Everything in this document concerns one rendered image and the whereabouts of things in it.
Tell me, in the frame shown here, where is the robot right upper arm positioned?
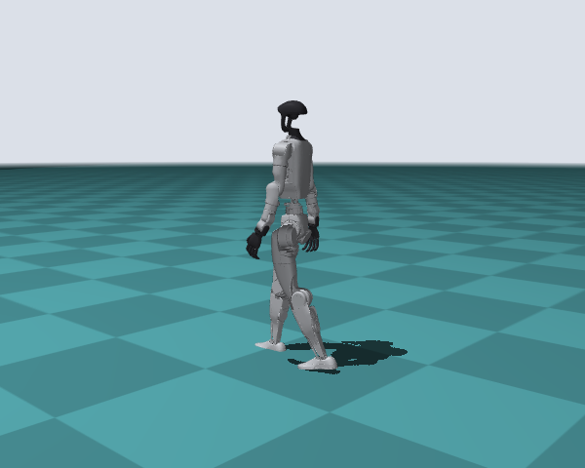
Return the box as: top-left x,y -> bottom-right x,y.
309,142 -> 314,191

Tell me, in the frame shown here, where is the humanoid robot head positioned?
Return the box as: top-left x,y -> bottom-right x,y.
278,100 -> 307,140

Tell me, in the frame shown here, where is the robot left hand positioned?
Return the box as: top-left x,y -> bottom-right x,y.
246,225 -> 269,259

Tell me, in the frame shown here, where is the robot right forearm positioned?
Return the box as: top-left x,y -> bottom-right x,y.
304,183 -> 320,224

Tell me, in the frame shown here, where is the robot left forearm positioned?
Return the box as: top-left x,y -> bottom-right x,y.
256,183 -> 280,232

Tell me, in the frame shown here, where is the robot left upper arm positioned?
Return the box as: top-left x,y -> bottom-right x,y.
266,142 -> 292,196

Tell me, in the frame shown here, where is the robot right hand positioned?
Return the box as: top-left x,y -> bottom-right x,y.
302,216 -> 319,252

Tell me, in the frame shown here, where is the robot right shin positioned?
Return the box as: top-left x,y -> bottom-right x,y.
269,283 -> 290,344

